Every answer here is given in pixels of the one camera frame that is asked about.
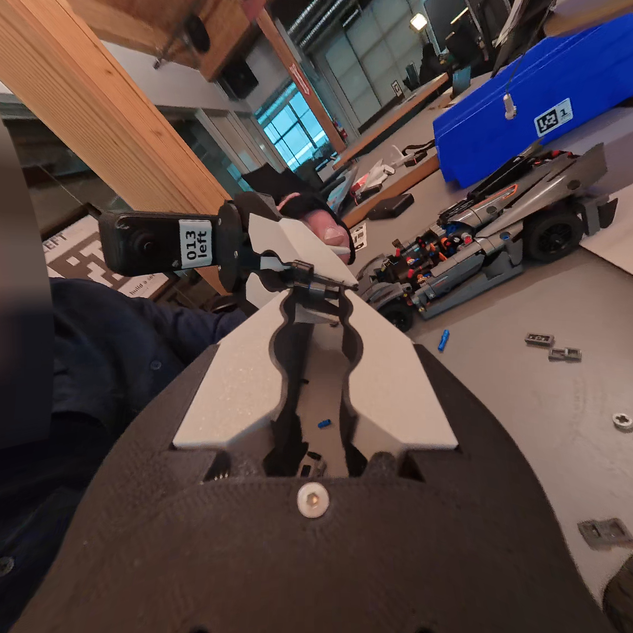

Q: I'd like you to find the dark grey lego connector assembly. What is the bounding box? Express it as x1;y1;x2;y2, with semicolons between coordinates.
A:
286;259;347;302

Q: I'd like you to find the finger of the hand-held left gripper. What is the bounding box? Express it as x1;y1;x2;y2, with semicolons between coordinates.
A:
247;213;360;289
245;272;343;327

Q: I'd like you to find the black mesh office chair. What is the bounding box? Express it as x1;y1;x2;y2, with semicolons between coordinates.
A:
242;163;327;208

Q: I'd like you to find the white black-patterned sign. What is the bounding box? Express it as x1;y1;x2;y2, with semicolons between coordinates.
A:
42;215;179;300

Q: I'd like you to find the white book stand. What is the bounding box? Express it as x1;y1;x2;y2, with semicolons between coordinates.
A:
502;0;633;122

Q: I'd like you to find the lego instruction booklet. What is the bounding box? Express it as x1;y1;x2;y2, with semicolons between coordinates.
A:
492;0;564;75

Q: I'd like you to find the blue plastic bin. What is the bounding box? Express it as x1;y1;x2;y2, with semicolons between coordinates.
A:
433;22;633;190

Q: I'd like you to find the grey lego car model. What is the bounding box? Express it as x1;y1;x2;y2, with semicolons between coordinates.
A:
356;143;619;333

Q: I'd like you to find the black flat box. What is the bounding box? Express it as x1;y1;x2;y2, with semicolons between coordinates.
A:
367;194;415;221

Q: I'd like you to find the wooden beam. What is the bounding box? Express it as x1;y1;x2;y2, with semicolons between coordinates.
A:
0;0;258;292

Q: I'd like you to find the grey two-hole lego plate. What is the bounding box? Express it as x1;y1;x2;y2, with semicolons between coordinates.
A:
578;518;633;550

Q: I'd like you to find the person's left hand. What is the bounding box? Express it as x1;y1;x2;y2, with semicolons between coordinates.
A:
303;209;356;265

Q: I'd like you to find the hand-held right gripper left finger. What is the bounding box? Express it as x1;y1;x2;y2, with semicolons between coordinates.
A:
172;291;307;478

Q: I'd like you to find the wooden-edged background table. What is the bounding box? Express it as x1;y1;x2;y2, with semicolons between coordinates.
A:
341;148;441;228

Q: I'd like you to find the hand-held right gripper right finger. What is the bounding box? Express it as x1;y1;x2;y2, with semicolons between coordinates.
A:
338;287;459;478

